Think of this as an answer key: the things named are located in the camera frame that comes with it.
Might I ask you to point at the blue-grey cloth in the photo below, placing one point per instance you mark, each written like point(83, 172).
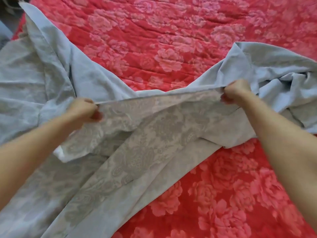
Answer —
point(148, 136)

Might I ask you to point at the person's right forearm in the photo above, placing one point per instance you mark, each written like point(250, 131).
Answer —
point(287, 151)

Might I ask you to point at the person's right hand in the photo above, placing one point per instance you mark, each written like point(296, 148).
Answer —
point(236, 91)

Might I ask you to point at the red floral mattress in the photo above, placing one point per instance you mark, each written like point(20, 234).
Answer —
point(163, 37)

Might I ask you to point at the person's left forearm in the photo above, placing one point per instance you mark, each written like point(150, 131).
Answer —
point(34, 156)

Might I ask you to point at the person's left hand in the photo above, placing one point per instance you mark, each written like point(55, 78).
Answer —
point(81, 111)

